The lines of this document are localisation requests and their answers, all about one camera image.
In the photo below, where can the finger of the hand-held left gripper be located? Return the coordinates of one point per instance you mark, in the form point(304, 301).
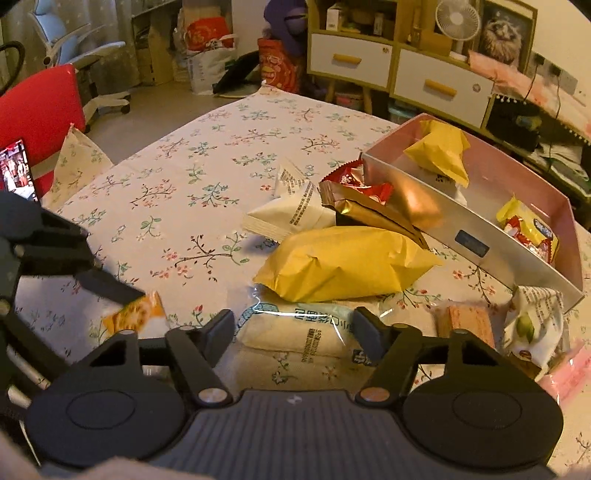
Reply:
point(106, 284)
point(60, 230)

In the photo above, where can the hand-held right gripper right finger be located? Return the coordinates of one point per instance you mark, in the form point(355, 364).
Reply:
point(369, 334)

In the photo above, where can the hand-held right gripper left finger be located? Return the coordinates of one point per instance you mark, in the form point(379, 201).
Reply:
point(220, 332)

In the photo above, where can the orange snack packet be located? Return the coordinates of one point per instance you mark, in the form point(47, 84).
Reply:
point(138, 314)

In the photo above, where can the white bread roll packet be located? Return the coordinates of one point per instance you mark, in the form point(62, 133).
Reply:
point(295, 332)

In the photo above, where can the clear packet with brown cake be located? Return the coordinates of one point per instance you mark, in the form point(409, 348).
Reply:
point(466, 318)

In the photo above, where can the gold brown snack packet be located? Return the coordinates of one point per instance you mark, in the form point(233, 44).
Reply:
point(378, 214)

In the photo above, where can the white snack packet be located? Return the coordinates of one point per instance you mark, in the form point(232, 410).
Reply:
point(295, 207)

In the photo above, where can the silver box with pink inside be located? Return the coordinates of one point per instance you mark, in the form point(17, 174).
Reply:
point(480, 230)

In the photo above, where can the small red snack packet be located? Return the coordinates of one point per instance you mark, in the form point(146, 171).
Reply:
point(355, 177)

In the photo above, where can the white packet with green print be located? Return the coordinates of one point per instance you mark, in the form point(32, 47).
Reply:
point(535, 318)

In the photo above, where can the yellow clear snack packet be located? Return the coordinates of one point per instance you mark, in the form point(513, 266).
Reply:
point(528, 230)

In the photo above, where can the pink snack packet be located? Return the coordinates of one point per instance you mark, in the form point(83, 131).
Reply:
point(570, 378)

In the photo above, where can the red chair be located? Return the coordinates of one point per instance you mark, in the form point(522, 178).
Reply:
point(41, 110)

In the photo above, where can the blue white office chair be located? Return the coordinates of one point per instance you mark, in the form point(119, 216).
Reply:
point(78, 46)

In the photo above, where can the white and red bag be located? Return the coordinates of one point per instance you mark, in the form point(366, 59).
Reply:
point(210, 55)

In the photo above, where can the black flat board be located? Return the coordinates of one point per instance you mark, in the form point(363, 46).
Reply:
point(238, 74)

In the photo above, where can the yellow shelf cabinet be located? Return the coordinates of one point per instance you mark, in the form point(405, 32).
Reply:
point(415, 69)

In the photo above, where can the red printed bag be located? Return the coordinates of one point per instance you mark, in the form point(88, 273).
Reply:
point(277, 67)

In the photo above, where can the pink cloth runner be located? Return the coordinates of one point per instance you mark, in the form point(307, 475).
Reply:
point(531, 87)

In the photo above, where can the purple plush toy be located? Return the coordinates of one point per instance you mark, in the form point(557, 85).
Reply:
point(286, 18)

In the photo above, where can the white desk fan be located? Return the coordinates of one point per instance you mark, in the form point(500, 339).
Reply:
point(457, 21)

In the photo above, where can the framed cat picture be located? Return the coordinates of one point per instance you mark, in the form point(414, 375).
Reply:
point(505, 32)

